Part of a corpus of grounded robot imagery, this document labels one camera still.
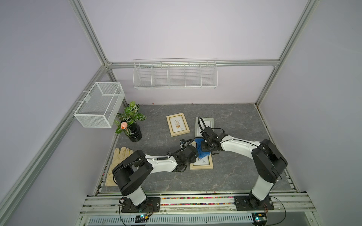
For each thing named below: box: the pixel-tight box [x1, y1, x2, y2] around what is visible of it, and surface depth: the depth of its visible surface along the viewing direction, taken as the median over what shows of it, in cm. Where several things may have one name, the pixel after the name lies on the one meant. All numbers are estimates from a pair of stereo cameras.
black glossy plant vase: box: [127, 122, 143, 143], surface depth 96 cm
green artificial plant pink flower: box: [114, 100, 147, 136], surface depth 82 cm
